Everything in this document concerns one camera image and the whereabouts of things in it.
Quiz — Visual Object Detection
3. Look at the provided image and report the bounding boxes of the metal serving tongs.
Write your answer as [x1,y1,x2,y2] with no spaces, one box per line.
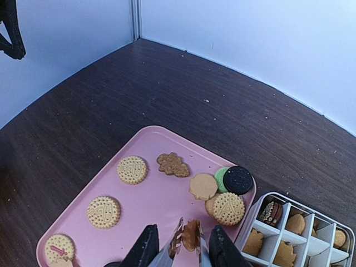
[149,219,212,266]

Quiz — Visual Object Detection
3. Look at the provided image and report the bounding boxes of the white divided cookie tin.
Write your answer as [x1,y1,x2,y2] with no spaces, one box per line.
[235,192,355,266]

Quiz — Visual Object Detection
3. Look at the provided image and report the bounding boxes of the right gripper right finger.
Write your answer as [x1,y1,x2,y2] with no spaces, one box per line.
[209,225,248,267]

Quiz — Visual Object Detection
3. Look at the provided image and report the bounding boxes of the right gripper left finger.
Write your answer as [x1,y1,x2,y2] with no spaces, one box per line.
[120,224,159,267]

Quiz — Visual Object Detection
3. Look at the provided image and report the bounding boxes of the pink plastic tray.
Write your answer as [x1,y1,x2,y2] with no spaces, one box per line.
[36,125,258,267]

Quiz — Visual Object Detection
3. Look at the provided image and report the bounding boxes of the chocolate swirl cookie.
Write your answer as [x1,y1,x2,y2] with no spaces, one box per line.
[258,201,283,226]

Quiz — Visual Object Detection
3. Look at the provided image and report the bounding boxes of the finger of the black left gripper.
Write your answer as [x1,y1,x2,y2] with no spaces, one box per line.
[1,0,26,60]

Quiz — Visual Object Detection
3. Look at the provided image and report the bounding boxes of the brown leaf shaped cookie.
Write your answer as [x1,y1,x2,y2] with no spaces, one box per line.
[156,152,190,178]

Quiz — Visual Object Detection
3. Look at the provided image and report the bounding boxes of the left frame post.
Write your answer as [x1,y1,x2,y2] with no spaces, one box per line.
[130,0,142,41]

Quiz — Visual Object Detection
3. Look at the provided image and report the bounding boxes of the round cookie red mark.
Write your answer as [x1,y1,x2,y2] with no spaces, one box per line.
[44,234,75,263]

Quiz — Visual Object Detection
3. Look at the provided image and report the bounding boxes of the black sandwich cookie top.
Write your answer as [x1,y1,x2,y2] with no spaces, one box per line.
[223,166,253,195]

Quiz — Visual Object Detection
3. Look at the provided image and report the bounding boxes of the green round cookie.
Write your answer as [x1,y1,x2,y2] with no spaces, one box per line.
[214,167,230,193]

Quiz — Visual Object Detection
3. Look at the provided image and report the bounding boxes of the round tan cookie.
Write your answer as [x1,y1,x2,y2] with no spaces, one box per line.
[212,192,245,226]

